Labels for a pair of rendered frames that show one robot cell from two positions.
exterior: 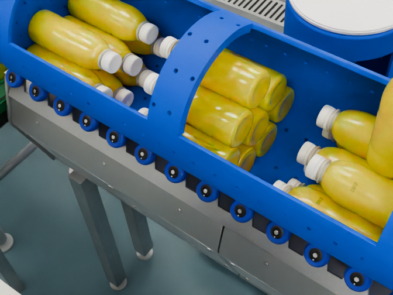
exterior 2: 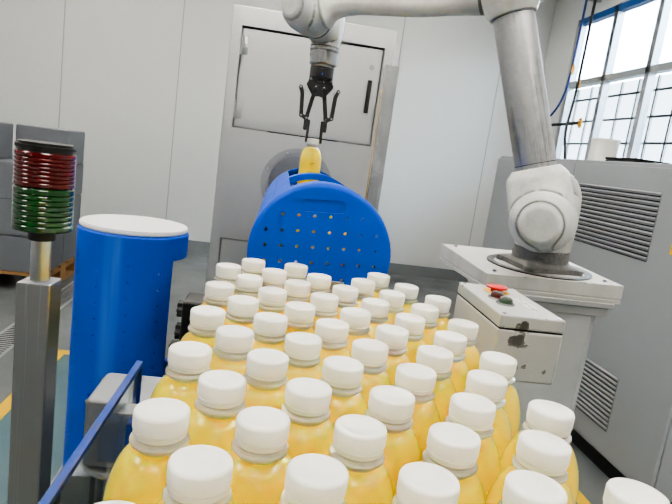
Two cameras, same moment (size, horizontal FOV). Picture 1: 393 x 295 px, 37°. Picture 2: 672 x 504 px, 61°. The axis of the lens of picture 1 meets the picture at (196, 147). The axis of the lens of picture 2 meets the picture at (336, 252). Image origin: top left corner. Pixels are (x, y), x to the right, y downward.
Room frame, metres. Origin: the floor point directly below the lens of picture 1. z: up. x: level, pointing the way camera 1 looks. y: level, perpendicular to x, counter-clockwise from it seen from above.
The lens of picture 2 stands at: (1.81, 1.05, 1.29)
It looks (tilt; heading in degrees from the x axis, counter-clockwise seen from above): 10 degrees down; 222
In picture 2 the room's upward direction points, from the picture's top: 8 degrees clockwise
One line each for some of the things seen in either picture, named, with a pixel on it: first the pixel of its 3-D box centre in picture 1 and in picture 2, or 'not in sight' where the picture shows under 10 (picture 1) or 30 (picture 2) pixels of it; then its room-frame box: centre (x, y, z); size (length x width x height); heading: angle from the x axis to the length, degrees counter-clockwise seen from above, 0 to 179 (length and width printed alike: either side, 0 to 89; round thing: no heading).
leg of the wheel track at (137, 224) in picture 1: (132, 203); not in sight; (1.05, 0.22, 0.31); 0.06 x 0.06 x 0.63; 49
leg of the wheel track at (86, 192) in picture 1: (102, 236); not in sight; (0.95, 0.31, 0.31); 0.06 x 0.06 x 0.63; 49
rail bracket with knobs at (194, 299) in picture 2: not in sight; (204, 325); (1.22, 0.21, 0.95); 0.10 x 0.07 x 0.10; 139
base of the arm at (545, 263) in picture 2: not in sight; (536, 255); (0.21, 0.38, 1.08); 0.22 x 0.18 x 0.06; 57
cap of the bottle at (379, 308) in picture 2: not in sight; (375, 306); (1.20, 0.58, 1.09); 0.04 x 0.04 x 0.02
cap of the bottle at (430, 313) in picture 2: not in sight; (424, 311); (1.15, 0.63, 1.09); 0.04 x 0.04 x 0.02
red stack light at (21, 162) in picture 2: not in sight; (45, 168); (1.57, 0.36, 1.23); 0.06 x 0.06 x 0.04
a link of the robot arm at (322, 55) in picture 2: not in sight; (323, 57); (0.52, -0.29, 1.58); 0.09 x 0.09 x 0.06
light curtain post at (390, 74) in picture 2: not in sight; (363, 255); (-0.19, -0.59, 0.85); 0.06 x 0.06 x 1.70; 49
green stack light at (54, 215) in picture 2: not in sight; (43, 208); (1.57, 0.36, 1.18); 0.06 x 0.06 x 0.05
